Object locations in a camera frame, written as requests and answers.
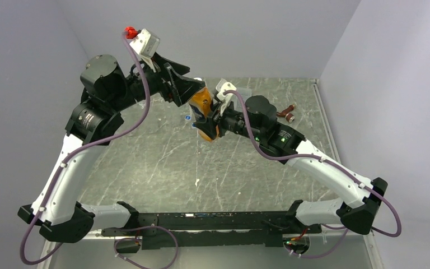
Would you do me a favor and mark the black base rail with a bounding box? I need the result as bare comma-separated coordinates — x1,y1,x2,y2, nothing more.
101,211,322,250

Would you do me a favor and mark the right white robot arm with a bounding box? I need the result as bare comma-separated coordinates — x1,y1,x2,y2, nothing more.
191,95,387,235

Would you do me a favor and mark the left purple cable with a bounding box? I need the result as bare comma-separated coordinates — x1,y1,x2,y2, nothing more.
19,31,152,266

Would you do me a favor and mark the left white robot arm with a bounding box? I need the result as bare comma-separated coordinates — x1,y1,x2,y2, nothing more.
18,54,205,243

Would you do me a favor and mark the orange juice bottle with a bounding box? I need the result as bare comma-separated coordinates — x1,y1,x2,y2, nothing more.
188,87,212,121

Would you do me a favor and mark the brown pipe fitting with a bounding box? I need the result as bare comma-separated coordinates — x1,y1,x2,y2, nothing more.
276,104,295,123

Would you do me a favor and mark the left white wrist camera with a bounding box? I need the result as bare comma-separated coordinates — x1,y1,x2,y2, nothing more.
124,26,160,72

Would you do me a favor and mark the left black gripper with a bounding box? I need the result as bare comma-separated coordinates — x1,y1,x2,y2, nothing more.
108,51,205,113

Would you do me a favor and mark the clear plastic screw box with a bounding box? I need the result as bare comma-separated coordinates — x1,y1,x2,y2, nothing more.
237,87,253,99

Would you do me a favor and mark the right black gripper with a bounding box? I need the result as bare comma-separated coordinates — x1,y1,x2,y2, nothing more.
194,98,264,142

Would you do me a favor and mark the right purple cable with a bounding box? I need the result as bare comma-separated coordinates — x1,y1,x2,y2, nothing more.
222,90,403,238

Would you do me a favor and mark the purple cable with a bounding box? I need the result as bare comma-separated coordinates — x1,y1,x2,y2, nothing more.
222,90,403,238
19,31,152,266

